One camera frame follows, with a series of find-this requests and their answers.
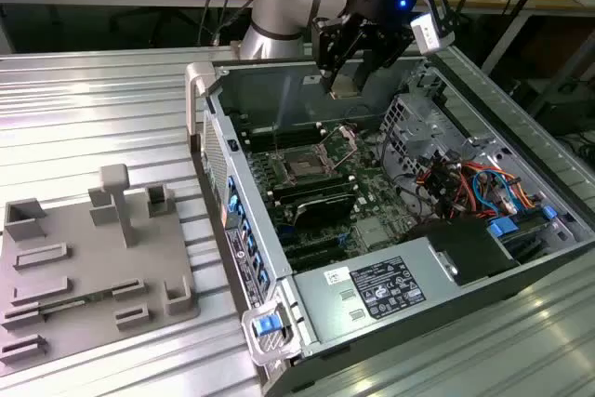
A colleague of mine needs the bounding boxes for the grey power supply unit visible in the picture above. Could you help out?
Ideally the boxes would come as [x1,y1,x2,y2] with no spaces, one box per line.
[290,234,466,347]

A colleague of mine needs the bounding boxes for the blue release latch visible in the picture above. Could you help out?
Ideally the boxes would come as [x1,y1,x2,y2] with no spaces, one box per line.
[254,315,280,337]

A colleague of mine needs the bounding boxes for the open grey PC case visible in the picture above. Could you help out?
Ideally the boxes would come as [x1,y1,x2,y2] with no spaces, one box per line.
[184,50,595,397]

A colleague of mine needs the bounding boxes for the black CPU socket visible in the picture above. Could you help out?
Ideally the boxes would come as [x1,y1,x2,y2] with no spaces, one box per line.
[273,145,340,187]

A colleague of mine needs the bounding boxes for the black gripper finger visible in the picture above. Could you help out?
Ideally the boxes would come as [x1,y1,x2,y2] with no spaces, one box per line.
[311,15,363,92]
[358,27,414,96]

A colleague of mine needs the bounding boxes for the grey case handle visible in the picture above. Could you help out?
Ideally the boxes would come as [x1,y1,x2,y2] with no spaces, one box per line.
[184,61,219,136]
[241,301,303,365]

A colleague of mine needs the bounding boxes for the black RAM slot bank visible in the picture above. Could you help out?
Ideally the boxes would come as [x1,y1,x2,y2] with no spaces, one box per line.
[271,173,355,206]
[239,121,323,152]

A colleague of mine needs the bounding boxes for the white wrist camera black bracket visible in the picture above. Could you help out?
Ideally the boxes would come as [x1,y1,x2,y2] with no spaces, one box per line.
[409,0,456,57]

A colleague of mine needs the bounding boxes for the silver chipset heat sink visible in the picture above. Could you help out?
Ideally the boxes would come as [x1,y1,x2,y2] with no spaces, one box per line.
[355,218,390,249]

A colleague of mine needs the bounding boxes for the CPU silver plate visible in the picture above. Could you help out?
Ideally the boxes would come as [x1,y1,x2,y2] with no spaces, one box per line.
[329,72,362,99]

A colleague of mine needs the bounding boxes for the black expansion slots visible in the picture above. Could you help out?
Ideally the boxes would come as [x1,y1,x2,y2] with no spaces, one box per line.
[280,232,350,273]

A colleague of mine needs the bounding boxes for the green RAM stick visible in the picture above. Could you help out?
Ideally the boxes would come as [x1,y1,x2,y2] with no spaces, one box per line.
[39,288,115,313]

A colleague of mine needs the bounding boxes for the green motherboard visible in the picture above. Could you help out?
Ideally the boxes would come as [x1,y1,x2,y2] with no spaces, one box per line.
[231,111,419,272]

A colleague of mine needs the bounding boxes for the coloured wire bundle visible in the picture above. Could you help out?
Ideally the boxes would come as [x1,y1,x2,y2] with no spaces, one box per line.
[416,157,545,224]

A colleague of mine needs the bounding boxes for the black office chair base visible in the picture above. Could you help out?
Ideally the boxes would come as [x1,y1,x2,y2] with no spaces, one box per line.
[109,6,196,41]

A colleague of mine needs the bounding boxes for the perforated metal drive cage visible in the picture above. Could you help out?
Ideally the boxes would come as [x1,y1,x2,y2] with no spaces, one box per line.
[378,69,470,179]

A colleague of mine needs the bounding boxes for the metal socket cover frame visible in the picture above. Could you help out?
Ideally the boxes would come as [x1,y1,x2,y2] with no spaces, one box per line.
[316,125,362,170]

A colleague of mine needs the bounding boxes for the grey parts rack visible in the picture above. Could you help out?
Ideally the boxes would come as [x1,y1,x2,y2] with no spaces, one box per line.
[0,163,202,377]

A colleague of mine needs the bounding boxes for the black plastic air duct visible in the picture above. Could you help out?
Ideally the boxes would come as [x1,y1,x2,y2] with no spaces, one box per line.
[402,218,522,287]

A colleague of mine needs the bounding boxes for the white barcode sticker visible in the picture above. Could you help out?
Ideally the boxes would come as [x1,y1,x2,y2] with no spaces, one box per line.
[323,266,352,286]

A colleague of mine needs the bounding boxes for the black rating label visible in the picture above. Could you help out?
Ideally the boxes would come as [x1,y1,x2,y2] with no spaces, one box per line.
[350,256,427,322]

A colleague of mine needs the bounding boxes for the large blue carrier clip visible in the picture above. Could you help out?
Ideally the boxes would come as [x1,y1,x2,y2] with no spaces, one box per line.
[487,216,520,240]

